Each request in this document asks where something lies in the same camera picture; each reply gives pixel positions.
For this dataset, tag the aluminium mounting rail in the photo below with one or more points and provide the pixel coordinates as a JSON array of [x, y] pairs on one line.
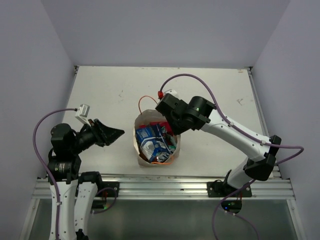
[[157, 187]]

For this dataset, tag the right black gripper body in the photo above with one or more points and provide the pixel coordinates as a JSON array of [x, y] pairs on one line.
[[176, 127]]

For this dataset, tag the green Fox's candy bag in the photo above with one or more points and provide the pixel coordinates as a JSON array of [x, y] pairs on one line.
[[165, 147]]

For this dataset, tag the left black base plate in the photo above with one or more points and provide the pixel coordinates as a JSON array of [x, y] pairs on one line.
[[108, 189]]

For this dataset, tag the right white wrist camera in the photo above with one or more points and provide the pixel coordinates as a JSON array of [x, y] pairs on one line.
[[172, 92]]

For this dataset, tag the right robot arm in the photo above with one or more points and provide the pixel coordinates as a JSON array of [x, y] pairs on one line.
[[201, 114]]

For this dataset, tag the blue snack packet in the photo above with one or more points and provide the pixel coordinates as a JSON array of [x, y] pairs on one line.
[[147, 141]]

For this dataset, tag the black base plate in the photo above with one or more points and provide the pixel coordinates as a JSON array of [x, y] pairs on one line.
[[220, 189], [108, 189]]

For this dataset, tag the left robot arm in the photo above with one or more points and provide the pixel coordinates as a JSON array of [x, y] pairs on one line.
[[73, 193]]

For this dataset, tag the pink snack bag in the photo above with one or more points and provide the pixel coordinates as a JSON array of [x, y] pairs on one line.
[[158, 127]]

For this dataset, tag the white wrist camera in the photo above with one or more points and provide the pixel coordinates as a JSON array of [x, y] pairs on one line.
[[172, 92], [82, 114]]

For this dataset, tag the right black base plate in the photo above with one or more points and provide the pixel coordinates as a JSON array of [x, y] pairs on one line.
[[220, 189]]

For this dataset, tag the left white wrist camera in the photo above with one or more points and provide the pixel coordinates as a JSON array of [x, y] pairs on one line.
[[82, 114]]

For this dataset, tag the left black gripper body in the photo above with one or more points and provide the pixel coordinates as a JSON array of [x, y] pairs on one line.
[[84, 139]]

